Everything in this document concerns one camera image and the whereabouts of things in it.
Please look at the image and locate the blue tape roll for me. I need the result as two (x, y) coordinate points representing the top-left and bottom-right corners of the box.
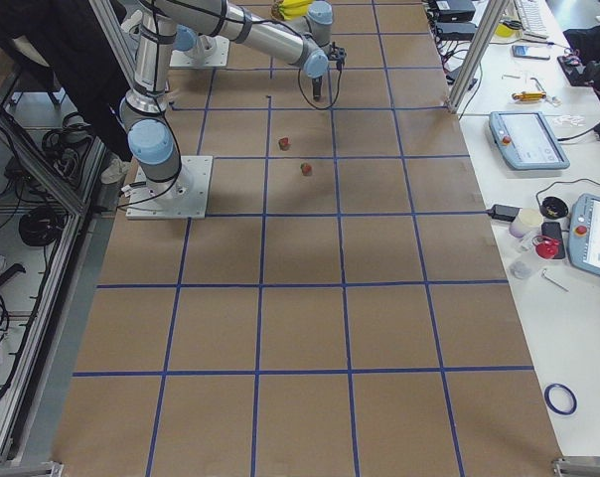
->
(543, 383), (578, 416)

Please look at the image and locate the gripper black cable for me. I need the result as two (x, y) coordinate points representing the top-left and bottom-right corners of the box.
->
(297, 59), (343, 110)

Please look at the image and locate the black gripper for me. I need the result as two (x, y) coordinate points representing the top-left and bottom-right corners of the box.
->
(329, 42), (347, 68)

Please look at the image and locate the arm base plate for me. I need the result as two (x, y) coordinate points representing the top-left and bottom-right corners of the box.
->
(170, 36), (229, 70)
(125, 155), (213, 220)

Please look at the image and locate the aluminium frame post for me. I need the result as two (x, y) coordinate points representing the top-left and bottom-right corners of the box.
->
(446, 0), (507, 113)

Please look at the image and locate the smartphone on table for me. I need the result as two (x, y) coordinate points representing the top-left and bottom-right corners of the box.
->
(511, 45), (551, 61)

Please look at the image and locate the far teach pendant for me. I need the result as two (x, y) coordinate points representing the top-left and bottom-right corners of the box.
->
(489, 111), (570, 171)

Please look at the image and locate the strawberry with green leaves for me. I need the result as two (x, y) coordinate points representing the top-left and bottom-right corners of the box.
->
(300, 162), (313, 177)

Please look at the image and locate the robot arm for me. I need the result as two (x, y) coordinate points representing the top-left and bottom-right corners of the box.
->
(120, 1), (346, 201)

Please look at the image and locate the allen key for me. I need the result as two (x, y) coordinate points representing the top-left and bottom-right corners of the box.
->
(540, 268), (569, 292)

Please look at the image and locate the red round object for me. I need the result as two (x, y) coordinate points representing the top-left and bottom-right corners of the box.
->
(532, 236), (561, 259)

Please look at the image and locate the near teach pendant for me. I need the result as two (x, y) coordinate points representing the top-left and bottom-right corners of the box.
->
(567, 194), (600, 276)

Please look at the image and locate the teach pendant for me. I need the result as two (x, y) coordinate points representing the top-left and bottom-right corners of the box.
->
(489, 111), (570, 171)
(567, 194), (600, 276)

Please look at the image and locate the yellow banana bunch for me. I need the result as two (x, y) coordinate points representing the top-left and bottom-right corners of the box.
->
(270, 0), (313, 21)

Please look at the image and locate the black power adapter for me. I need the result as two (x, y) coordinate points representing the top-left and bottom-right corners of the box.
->
(486, 204), (521, 223)

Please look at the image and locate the yellow tool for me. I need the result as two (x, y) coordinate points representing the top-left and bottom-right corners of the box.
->
(512, 91), (546, 102)

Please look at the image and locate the white paper cup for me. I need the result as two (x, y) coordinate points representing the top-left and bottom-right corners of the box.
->
(509, 208), (543, 239)

